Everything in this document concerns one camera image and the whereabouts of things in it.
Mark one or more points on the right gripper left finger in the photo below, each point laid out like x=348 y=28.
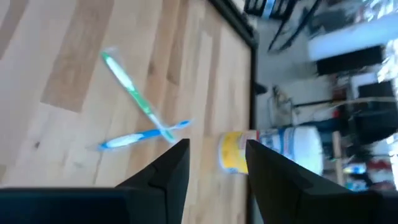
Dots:
x=164 y=186

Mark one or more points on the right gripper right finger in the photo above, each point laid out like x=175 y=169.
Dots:
x=280 y=193

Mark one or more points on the blue white toothbrush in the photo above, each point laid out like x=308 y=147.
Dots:
x=133 y=138

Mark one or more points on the green white toothbrush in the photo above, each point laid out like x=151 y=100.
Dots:
x=124 y=79

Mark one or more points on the Lysol wipes canister yellow label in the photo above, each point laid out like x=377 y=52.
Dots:
x=233 y=152

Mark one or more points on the black aluminium table frame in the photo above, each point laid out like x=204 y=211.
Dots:
x=252 y=93

